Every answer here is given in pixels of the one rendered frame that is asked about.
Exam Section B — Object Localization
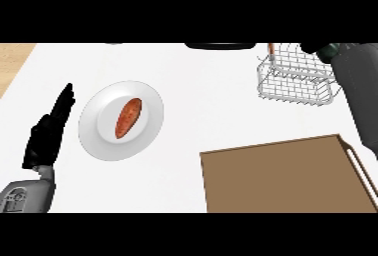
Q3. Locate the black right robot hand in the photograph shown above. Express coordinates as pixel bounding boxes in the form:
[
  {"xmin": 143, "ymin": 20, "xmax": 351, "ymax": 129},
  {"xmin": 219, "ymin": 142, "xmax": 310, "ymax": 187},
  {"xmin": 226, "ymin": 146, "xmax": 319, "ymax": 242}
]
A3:
[{"xmin": 298, "ymin": 42, "xmax": 357, "ymax": 65}]

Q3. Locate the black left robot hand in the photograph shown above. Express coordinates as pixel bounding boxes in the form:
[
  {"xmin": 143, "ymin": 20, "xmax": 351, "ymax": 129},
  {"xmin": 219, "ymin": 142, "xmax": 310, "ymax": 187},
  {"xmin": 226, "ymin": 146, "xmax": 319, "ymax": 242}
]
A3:
[{"xmin": 21, "ymin": 82, "xmax": 77, "ymax": 171}]

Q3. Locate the orange-red long vegetable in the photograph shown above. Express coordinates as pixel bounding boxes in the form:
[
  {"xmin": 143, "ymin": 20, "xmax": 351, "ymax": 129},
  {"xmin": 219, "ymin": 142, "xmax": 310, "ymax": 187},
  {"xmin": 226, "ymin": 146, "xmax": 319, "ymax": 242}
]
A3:
[{"xmin": 114, "ymin": 97, "xmax": 145, "ymax": 140}]

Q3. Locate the black rounded appliance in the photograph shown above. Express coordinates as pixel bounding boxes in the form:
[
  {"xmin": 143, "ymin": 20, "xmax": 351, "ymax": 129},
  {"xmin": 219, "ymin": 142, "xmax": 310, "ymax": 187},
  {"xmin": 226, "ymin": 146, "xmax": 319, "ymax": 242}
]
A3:
[{"xmin": 183, "ymin": 42, "xmax": 258, "ymax": 51}]

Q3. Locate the white round plate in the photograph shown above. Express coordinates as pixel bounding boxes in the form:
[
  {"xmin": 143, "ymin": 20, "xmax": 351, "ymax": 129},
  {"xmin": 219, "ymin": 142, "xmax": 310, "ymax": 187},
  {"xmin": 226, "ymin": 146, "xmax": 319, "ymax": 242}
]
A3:
[{"xmin": 77, "ymin": 80, "xmax": 165, "ymax": 162}]

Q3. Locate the white wire tiered basket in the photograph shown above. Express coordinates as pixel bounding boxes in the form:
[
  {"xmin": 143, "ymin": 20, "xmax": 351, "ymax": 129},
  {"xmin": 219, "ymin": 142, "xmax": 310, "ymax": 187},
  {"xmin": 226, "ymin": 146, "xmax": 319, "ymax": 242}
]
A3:
[{"xmin": 256, "ymin": 42, "xmax": 343, "ymax": 107}]

